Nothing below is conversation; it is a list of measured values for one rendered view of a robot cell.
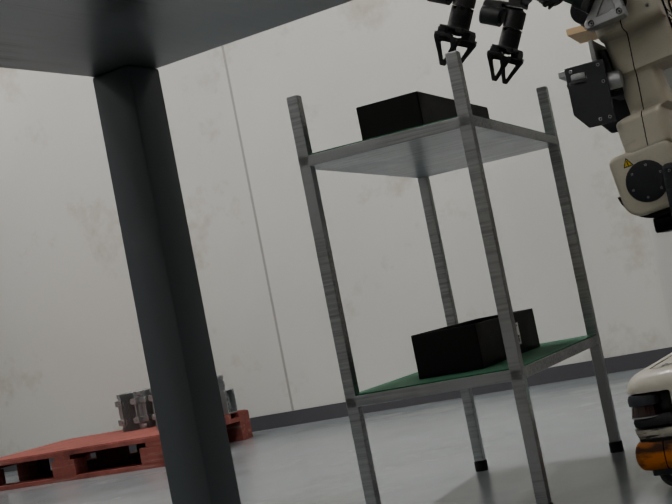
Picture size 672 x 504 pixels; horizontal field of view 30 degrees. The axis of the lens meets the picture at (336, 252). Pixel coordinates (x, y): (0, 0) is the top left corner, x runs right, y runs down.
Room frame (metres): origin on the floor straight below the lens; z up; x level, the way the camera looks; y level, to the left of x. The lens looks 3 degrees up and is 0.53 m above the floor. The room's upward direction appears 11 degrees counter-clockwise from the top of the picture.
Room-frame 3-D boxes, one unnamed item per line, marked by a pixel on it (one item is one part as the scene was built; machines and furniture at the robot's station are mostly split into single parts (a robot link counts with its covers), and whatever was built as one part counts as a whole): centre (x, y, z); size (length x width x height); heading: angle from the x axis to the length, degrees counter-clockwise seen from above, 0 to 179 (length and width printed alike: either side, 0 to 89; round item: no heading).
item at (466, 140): (3.40, -0.33, 0.55); 0.91 x 0.46 x 1.10; 157
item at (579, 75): (3.22, -0.76, 0.99); 0.28 x 0.16 x 0.22; 155
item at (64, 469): (6.83, 1.40, 0.18); 1.31 x 0.91 x 0.37; 67
